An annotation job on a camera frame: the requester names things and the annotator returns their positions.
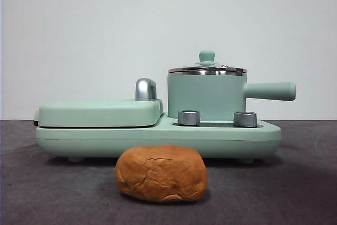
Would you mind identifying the glass pot lid green knob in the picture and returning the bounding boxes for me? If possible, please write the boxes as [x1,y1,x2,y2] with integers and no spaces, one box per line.
[168,50,248,76]

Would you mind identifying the brown potato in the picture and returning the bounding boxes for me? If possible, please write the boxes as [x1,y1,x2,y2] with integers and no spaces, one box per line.
[115,144,208,203]

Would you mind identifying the mint green steamer pot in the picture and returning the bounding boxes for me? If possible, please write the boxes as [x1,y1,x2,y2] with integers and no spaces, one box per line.
[167,71,297,121]

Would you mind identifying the silver control knob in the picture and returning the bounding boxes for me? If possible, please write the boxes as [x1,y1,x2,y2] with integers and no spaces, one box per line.
[177,109,201,126]
[233,111,259,128]

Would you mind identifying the mint green breakfast maker base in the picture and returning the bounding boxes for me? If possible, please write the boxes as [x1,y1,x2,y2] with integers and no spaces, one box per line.
[35,112,282,163]

